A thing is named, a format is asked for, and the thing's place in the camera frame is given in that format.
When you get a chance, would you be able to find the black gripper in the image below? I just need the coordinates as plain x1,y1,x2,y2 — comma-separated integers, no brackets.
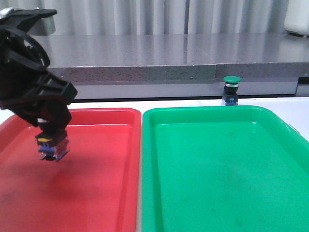
0,8,78,134

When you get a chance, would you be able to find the red mushroom push button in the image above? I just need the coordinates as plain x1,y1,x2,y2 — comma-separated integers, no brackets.
35,118,70,161

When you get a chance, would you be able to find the green mushroom push button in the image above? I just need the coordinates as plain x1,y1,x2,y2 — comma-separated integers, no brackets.
222,76,242,106

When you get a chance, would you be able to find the grey stone counter ledge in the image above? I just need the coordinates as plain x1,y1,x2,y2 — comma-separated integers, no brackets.
38,32,309,101

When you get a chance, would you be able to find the red plastic tray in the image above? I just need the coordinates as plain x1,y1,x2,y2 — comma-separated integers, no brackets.
0,108,141,232

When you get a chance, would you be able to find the green plastic tray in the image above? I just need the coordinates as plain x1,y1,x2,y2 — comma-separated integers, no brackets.
142,106,309,232

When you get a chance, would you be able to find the white appliance on counter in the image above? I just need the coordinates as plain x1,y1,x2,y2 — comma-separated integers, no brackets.
284,0,309,37

